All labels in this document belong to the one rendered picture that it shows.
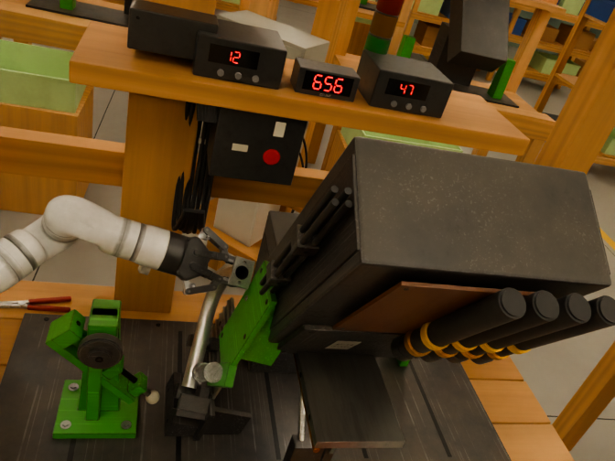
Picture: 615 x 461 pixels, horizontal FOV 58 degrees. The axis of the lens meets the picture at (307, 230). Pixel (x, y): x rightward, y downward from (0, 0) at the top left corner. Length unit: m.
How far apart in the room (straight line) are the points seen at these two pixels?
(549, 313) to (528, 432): 0.85
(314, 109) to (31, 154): 0.64
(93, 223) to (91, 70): 0.26
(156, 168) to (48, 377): 0.49
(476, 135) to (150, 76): 0.64
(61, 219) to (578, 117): 1.15
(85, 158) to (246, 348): 0.58
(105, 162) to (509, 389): 1.18
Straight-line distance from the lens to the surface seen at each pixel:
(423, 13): 8.29
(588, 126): 1.49
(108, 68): 1.02
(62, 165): 1.35
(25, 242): 0.97
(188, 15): 1.06
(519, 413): 1.59
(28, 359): 1.34
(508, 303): 0.70
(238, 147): 1.09
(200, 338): 1.16
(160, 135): 1.19
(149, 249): 1.00
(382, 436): 1.01
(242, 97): 1.03
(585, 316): 0.77
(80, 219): 0.98
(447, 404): 1.47
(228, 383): 1.06
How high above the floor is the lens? 1.88
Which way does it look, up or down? 32 degrees down
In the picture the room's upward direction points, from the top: 16 degrees clockwise
